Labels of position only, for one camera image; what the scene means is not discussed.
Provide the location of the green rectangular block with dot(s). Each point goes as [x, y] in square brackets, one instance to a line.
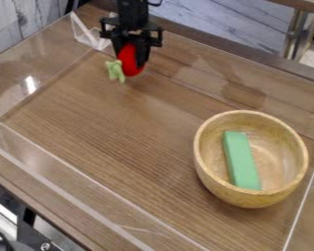
[241, 165]

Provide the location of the black metal table frame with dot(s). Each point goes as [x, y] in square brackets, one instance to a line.
[22, 225]

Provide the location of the light wooden bowl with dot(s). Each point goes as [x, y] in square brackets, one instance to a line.
[278, 151]

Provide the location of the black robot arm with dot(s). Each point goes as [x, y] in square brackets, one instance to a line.
[133, 13]

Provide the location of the red plush fruit green stem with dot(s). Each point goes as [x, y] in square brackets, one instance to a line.
[123, 67]

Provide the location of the wooden background table leg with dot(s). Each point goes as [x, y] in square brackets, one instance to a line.
[298, 35]

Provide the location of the clear acrylic tray wall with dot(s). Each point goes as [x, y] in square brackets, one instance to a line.
[97, 217]

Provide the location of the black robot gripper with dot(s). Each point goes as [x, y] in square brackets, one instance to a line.
[146, 34]

